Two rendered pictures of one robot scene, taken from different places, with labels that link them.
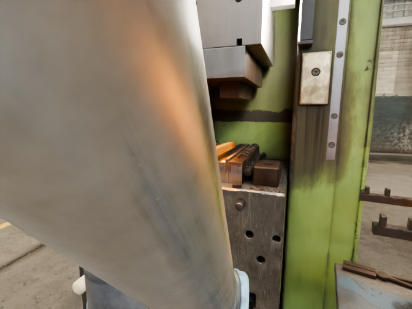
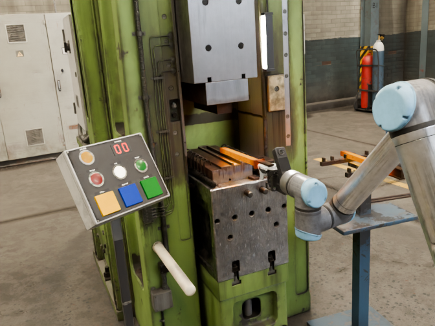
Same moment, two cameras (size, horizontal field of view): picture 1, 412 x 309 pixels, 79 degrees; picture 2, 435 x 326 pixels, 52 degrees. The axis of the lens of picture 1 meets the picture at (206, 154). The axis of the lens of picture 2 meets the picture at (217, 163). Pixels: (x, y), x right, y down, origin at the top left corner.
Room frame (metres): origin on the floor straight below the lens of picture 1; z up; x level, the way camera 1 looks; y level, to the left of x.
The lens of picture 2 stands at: (-0.53, 1.32, 1.52)
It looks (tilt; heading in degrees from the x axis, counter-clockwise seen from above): 15 degrees down; 318
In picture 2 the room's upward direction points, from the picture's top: 4 degrees counter-clockwise
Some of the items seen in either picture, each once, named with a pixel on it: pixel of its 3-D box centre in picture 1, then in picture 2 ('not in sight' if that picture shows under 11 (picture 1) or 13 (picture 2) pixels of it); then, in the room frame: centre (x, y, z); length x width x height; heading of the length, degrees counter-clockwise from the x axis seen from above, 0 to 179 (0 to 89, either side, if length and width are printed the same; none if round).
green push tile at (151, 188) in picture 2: not in sight; (151, 187); (0.85, 0.42, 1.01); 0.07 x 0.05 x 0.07; 95
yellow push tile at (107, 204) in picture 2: not in sight; (107, 204); (0.83, 0.61, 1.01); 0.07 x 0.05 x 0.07; 95
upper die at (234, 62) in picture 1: (230, 72); (208, 88); (1.06, -0.10, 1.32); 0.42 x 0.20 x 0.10; 160
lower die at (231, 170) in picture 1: (228, 159); (214, 162); (1.06, -0.10, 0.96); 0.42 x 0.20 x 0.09; 160
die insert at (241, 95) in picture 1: (238, 92); (211, 103); (1.09, -0.14, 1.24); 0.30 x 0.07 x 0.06; 160
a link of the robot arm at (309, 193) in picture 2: not in sight; (307, 190); (0.34, 0.13, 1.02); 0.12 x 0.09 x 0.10; 161
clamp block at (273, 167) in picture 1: (267, 172); (261, 164); (0.85, -0.22, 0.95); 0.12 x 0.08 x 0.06; 160
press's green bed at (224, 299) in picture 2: not in sight; (232, 289); (1.05, -0.16, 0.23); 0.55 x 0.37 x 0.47; 160
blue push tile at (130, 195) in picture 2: not in sight; (129, 195); (0.84, 0.52, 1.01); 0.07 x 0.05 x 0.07; 95
